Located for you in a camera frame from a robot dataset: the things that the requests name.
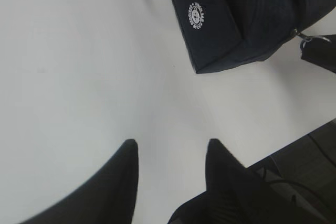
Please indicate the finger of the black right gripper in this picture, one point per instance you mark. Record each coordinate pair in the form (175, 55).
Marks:
(320, 51)

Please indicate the dark blue lunch bag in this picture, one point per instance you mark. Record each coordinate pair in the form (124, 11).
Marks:
(225, 34)

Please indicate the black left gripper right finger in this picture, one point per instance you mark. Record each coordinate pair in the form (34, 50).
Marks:
(235, 194)

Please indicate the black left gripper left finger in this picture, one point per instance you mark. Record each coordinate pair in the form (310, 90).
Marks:
(109, 196)

